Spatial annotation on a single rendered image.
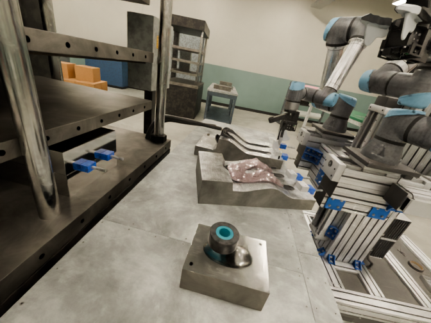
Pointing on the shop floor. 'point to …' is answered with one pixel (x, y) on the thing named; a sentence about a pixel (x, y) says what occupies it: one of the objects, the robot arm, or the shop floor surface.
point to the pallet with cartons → (83, 75)
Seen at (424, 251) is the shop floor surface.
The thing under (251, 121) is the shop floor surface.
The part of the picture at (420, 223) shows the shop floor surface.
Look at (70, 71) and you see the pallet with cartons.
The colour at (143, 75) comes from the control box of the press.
